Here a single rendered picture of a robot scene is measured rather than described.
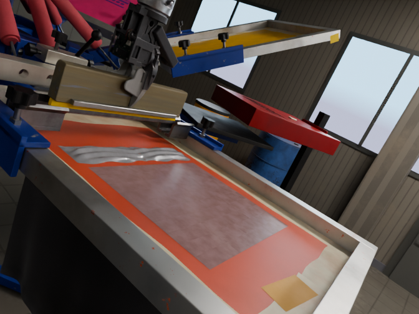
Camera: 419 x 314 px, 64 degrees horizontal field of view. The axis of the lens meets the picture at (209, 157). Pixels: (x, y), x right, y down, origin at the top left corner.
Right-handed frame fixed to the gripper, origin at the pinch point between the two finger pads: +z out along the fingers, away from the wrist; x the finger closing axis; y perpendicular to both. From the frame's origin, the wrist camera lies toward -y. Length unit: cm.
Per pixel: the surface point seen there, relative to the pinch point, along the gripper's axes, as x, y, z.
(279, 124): 0, -99, -2
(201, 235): 37.0, 10.6, 10.7
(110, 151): 7.5, 7.3, 10.3
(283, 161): -43, -274, 45
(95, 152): 8.9, 12.4, 9.9
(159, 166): 14.2, -2.4, 10.6
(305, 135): 9, -116, -1
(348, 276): 59, -3, 7
